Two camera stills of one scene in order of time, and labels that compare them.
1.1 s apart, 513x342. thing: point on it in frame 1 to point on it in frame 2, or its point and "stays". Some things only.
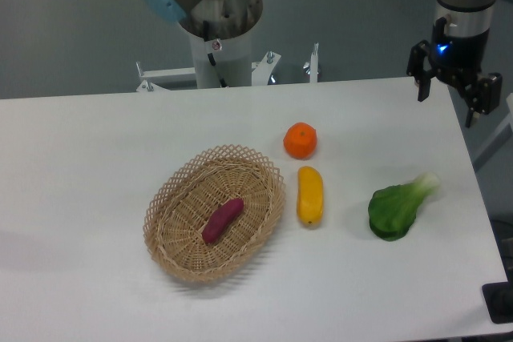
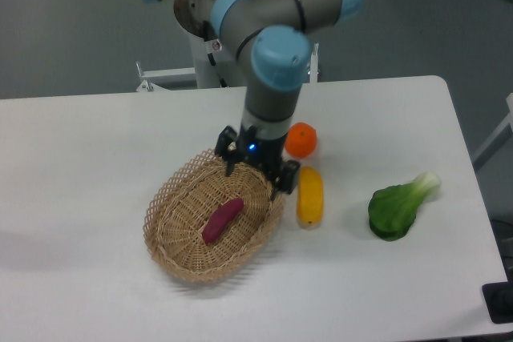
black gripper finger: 417,68 to 226,148
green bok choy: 392,209 stays
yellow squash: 309,203 stays
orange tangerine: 300,140 stays
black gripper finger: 482,95 to 287,179
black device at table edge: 498,298 stays
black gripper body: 458,61 to 266,152
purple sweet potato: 220,219 stays
